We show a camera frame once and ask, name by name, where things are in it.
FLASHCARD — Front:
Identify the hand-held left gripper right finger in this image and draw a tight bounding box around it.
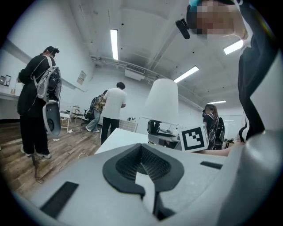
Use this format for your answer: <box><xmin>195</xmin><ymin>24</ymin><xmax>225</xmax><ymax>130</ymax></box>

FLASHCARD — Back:
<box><xmin>140</xmin><ymin>143</ymin><xmax>229</xmax><ymax>222</ymax></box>

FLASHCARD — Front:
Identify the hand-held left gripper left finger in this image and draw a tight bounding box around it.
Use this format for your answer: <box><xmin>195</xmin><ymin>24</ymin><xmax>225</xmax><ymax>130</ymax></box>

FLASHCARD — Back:
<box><xmin>28</xmin><ymin>143</ymin><xmax>160</xmax><ymax>226</ymax></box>

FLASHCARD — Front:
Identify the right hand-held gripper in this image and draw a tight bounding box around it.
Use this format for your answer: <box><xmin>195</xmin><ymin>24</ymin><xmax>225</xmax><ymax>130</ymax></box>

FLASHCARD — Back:
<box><xmin>179</xmin><ymin>124</ymin><xmax>210</xmax><ymax>153</ymax></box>

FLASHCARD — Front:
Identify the person's right forearm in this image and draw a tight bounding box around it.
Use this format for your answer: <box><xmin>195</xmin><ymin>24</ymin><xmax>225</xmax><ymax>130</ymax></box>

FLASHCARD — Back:
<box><xmin>194</xmin><ymin>141</ymin><xmax>246</xmax><ymax>157</ymax></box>

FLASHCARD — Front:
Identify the black backpack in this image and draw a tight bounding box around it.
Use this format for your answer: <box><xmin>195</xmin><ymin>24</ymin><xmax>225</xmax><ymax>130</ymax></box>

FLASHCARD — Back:
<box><xmin>207</xmin><ymin>116</ymin><xmax>226</xmax><ymax>148</ymax></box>

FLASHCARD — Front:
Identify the white cluttered desk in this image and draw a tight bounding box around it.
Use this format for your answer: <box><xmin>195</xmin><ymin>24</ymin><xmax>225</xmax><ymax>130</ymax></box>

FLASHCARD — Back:
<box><xmin>147</xmin><ymin>129</ymin><xmax>182</xmax><ymax>151</ymax></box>

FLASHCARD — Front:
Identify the white table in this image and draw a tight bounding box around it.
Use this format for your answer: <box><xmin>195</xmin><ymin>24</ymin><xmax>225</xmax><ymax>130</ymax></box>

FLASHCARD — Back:
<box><xmin>94</xmin><ymin>128</ymin><xmax>149</xmax><ymax>155</ymax></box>

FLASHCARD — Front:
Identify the black office chair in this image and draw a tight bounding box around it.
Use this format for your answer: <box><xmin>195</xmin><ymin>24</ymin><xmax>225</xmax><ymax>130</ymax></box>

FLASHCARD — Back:
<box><xmin>80</xmin><ymin>109</ymin><xmax>94</xmax><ymax>127</ymax></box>

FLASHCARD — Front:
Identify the grey hanging gripper device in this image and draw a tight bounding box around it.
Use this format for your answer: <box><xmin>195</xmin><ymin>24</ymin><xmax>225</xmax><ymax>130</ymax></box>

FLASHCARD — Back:
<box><xmin>42</xmin><ymin>99</ymin><xmax>62</xmax><ymax>138</ymax></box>

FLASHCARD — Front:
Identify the ceiling air conditioner unit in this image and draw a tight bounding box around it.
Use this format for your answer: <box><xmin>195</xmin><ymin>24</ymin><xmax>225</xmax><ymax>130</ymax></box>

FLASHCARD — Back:
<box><xmin>124</xmin><ymin>63</ymin><xmax>147</xmax><ymax>81</ymax></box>

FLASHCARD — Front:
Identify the grey backpack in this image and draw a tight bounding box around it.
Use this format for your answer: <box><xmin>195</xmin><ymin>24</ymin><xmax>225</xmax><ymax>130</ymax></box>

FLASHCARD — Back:
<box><xmin>32</xmin><ymin>65</ymin><xmax>62</xmax><ymax>102</ymax></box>

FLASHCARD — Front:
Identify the person's head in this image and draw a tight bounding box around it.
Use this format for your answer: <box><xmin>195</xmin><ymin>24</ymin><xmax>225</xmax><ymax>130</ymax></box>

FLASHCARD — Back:
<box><xmin>186</xmin><ymin>0</ymin><xmax>248</xmax><ymax>41</ymax></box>

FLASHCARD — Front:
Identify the wall poster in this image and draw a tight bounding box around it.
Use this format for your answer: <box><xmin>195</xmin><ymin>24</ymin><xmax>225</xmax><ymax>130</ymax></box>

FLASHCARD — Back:
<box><xmin>76</xmin><ymin>70</ymin><xmax>88</xmax><ymax>86</ymax></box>

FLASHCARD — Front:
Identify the white wall counter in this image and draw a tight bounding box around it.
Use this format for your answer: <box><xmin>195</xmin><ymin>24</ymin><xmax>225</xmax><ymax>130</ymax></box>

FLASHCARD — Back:
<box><xmin>0</xmin><ymin>91</ymin><xmax>21</xmax><ymax>120</ymax></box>

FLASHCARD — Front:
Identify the black head-mounted camera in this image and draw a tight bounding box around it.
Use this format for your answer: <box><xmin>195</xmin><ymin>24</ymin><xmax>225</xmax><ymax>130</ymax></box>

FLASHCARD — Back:
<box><xmin>175</xmin><ymin>18</ymin><xmax>191</xmax><ymax>40</ymax></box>

